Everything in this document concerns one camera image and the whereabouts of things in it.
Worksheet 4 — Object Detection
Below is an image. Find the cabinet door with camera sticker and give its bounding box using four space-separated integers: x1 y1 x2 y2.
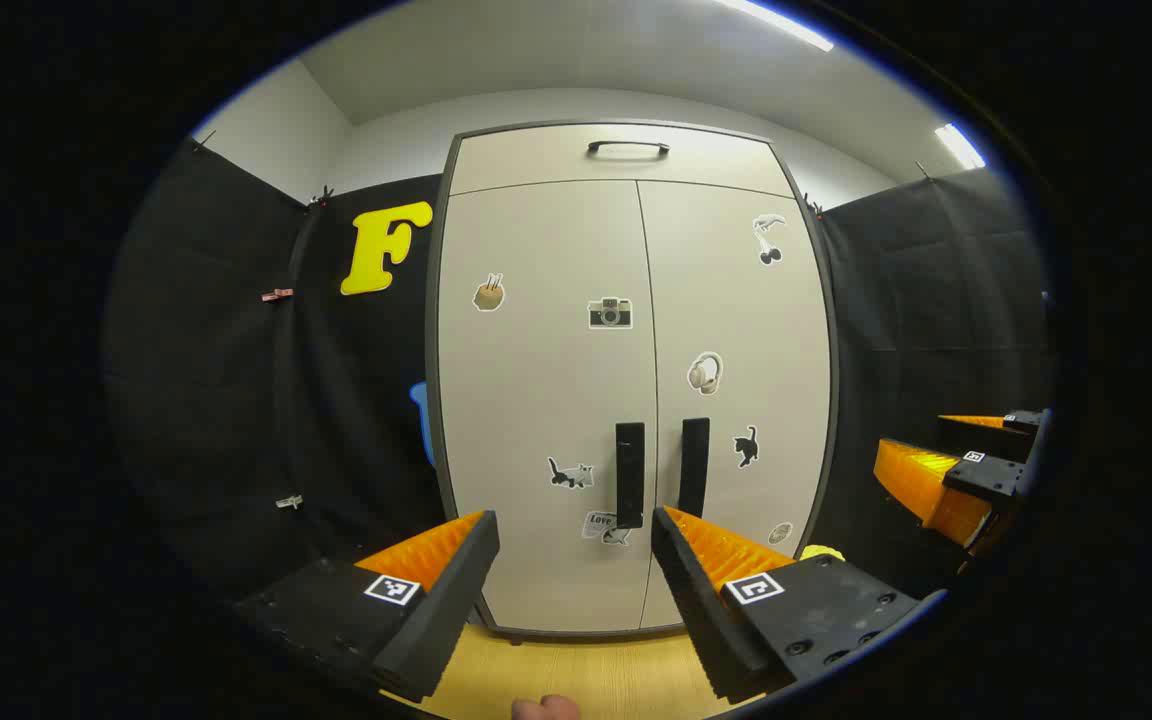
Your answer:
436 180 659 633

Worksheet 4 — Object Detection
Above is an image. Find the beige double-door shoe cabinet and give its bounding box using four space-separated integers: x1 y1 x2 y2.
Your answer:
424 120 840 641

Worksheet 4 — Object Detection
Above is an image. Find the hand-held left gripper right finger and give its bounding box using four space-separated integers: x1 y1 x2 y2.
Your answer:
651 506 947 704

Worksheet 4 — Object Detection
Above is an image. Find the short ceiling light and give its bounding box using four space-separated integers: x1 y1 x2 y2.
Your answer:
934 123 987 170

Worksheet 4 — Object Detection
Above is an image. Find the black door handle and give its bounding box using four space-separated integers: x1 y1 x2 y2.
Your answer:
615 422 646 529
678 417 711 519

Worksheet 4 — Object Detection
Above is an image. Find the cabinet door with headphone sticker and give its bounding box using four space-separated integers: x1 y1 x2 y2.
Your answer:
636 180 832 631

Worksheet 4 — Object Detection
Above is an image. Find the beige cabinet drawer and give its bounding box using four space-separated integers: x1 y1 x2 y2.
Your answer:
448 125 797 198

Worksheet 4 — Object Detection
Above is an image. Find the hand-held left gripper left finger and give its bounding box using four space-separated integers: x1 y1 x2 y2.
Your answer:
234 510 500 704

